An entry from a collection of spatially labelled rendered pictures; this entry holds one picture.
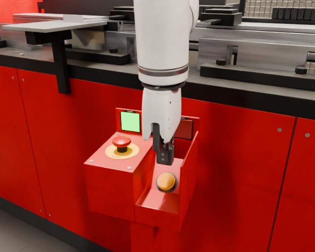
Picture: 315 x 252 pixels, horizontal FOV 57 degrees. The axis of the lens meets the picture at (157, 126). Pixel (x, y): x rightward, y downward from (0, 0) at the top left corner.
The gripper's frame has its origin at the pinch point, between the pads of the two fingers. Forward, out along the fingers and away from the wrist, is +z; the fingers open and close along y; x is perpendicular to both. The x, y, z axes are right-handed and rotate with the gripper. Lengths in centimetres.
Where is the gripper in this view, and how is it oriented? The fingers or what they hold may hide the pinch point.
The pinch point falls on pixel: (165, 154)
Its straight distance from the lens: 57.6
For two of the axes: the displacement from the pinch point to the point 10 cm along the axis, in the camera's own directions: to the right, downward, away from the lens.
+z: 0.3, 8.7, 4.9
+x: 9.5, 1.3, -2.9
